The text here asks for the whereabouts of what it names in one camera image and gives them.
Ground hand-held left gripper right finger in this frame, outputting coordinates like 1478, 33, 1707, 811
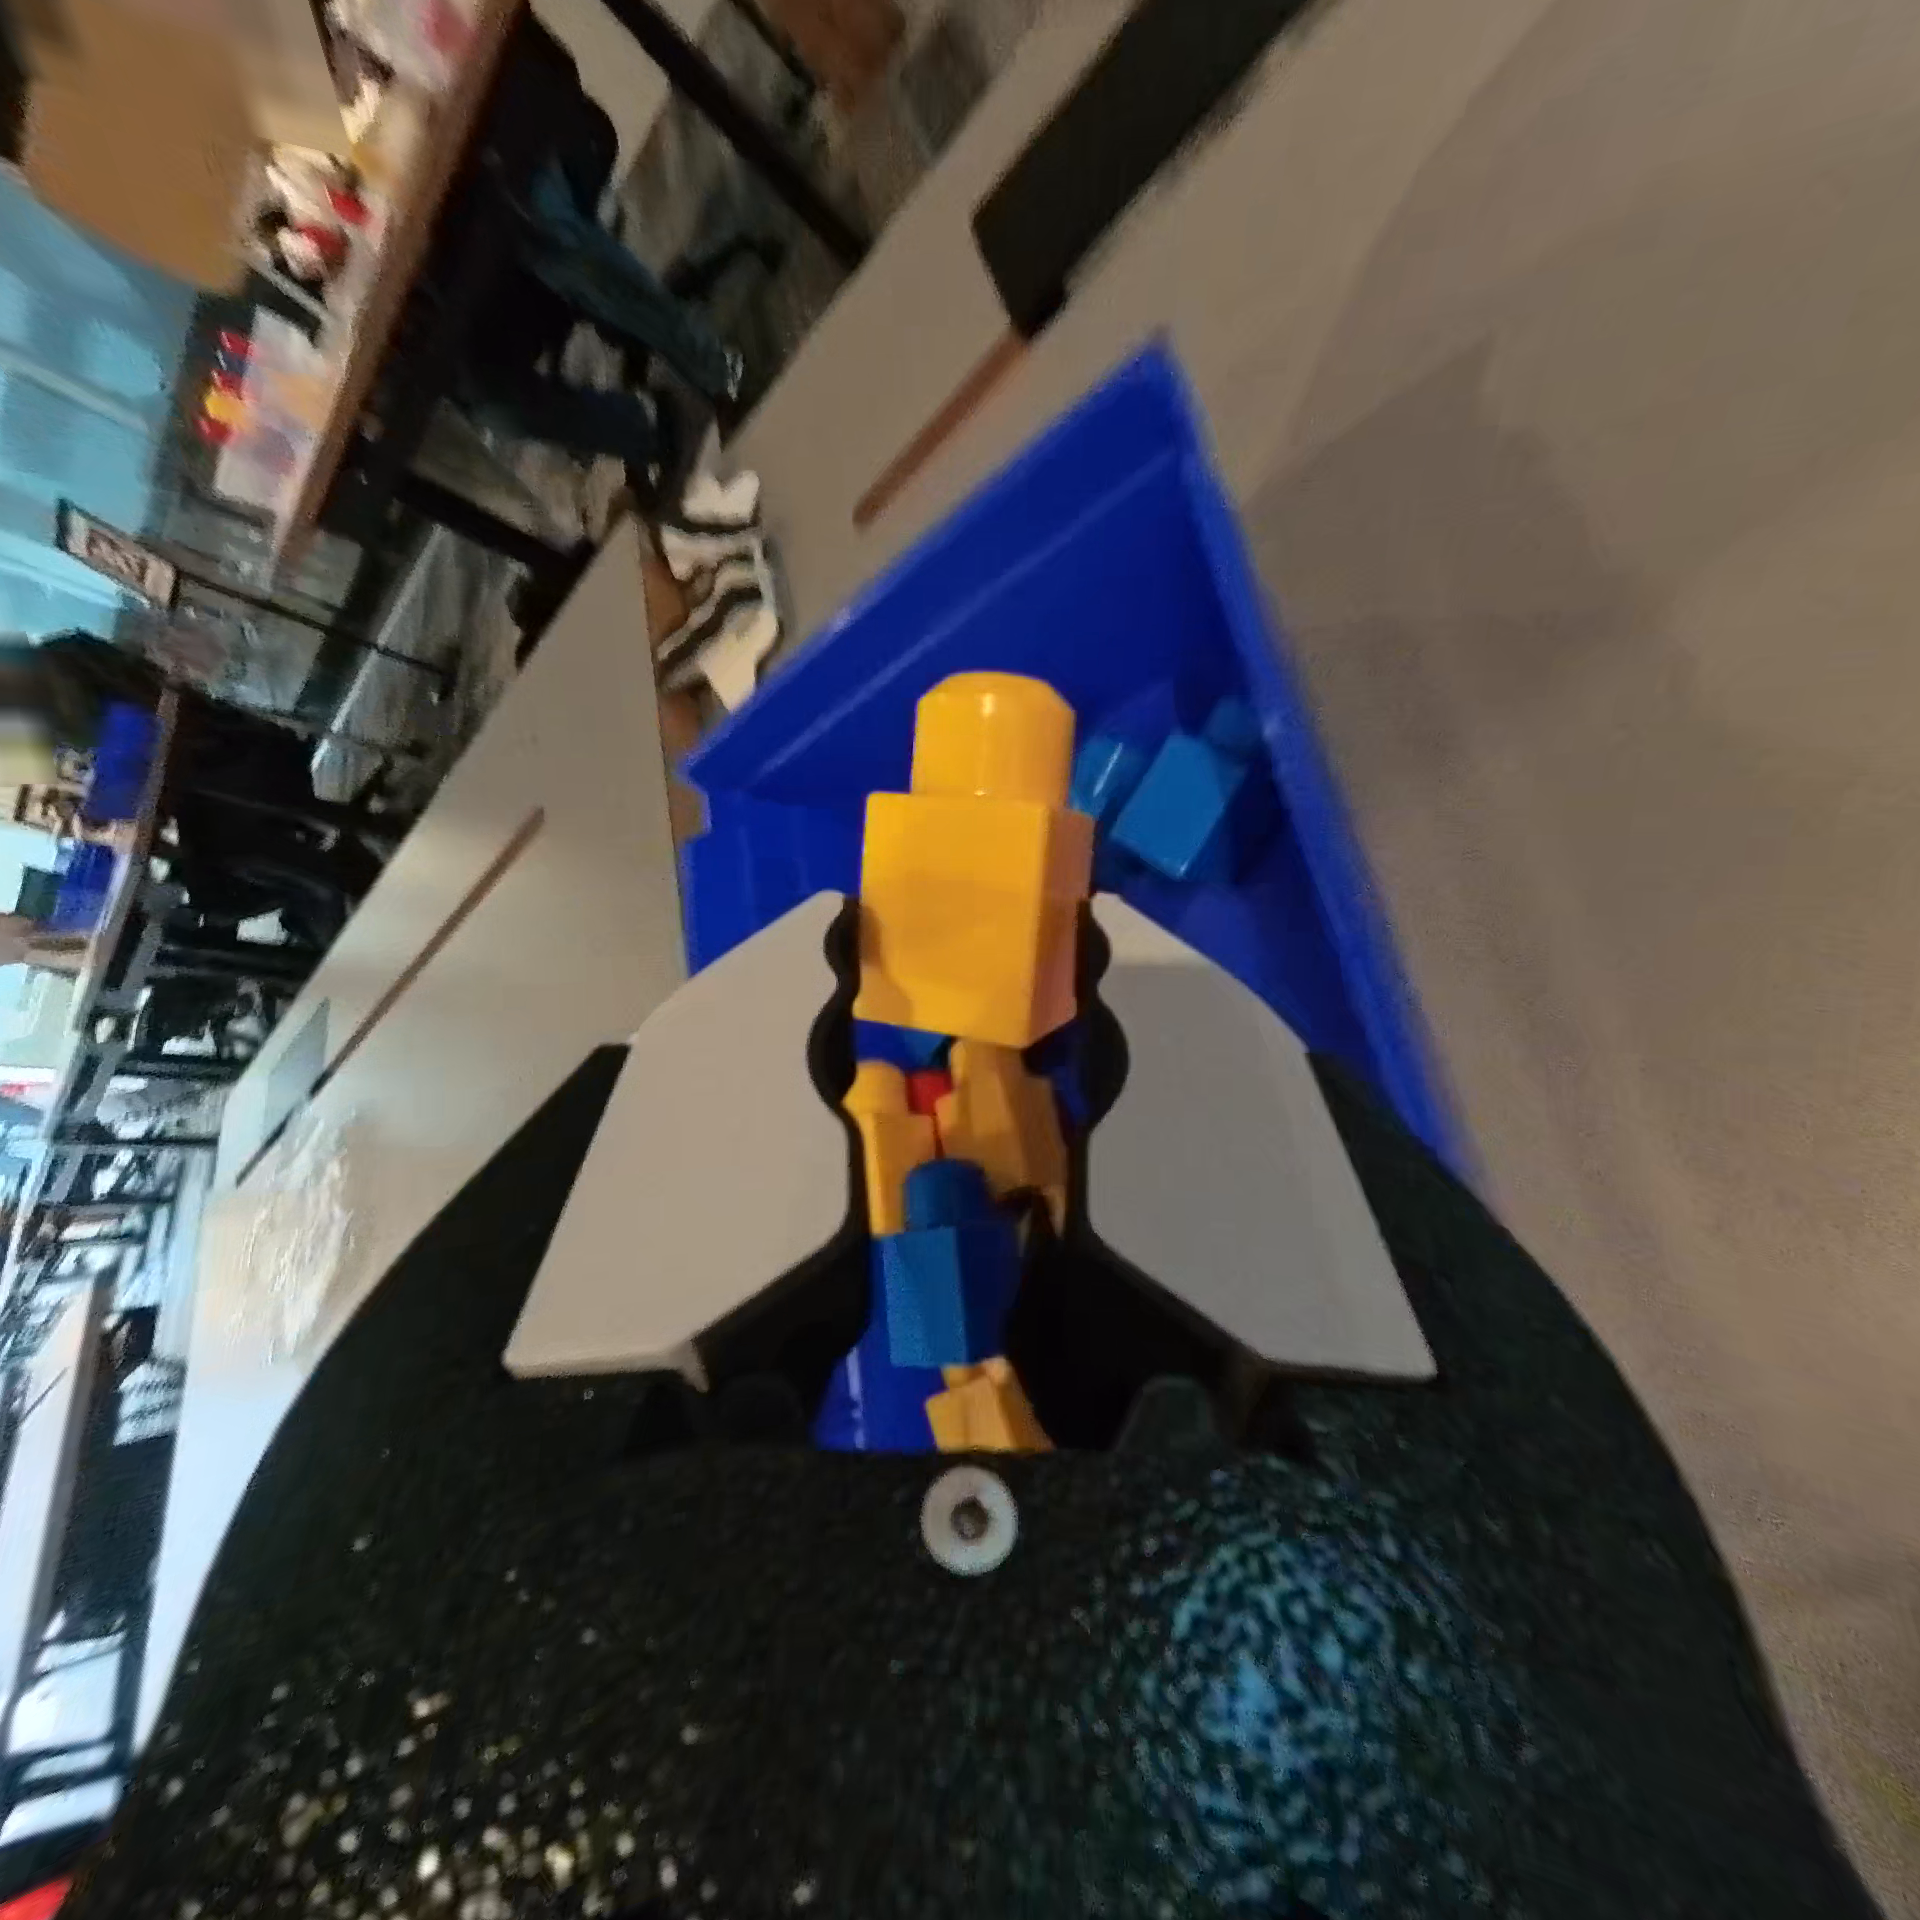
1050, 889, 1442, 1412

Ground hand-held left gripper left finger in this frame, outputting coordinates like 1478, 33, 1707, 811
502, 889, 880, 1397

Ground pile of toy blocks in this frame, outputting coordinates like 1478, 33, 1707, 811
836, 695, 1280, 1460

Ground yellow mega block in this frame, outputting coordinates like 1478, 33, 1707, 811
852, 670, 1100, 1051

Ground blue plastic bin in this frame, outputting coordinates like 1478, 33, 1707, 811
674, 342, 1483, 1460

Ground black white striped cloth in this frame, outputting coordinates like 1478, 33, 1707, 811
648, 468, 783, 711

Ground black table mat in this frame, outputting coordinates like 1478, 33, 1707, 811
970, 0, 1310, 341

